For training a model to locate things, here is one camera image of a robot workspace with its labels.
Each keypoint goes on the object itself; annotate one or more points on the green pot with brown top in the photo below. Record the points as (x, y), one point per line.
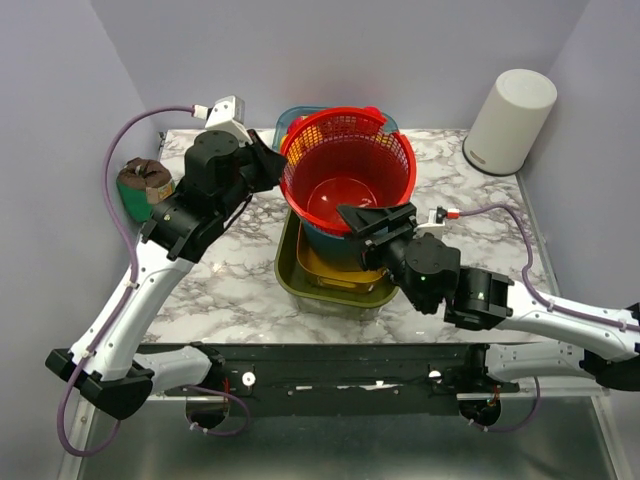
(143, 183)

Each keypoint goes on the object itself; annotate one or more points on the yellow plastic bin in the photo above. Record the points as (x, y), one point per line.
(321, 274)

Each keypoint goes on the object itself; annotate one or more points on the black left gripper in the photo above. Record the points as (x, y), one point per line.
(272, 170)

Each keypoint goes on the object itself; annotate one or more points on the clear teal fruit basket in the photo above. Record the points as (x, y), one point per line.
(292, 113)

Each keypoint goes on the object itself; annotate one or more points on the pink dragon fruit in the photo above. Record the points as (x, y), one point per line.
(295, 123)

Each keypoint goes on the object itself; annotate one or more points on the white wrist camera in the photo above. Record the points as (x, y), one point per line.
(227, 114)
(436, 220)

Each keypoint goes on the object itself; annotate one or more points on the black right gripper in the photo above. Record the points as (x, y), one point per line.
(363, 218)

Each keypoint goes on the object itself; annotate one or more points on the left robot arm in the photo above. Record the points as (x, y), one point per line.
(221, 173)

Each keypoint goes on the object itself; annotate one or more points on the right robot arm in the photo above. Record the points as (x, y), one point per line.
(577, 340)

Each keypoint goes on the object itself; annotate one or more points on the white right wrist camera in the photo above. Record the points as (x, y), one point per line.
(436, 220)

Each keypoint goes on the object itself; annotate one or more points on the white cylindrical container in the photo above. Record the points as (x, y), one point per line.
(509, 122)

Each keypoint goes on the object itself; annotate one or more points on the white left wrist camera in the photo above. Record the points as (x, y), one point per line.
(227, 114)

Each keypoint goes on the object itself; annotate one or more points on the olive green plastic tub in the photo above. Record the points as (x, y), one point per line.
(312, 298)

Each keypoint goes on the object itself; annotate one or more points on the teal plastic bucket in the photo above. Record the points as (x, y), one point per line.
(336, 251)

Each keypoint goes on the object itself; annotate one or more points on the red mesh basket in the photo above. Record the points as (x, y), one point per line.
(342, 155)

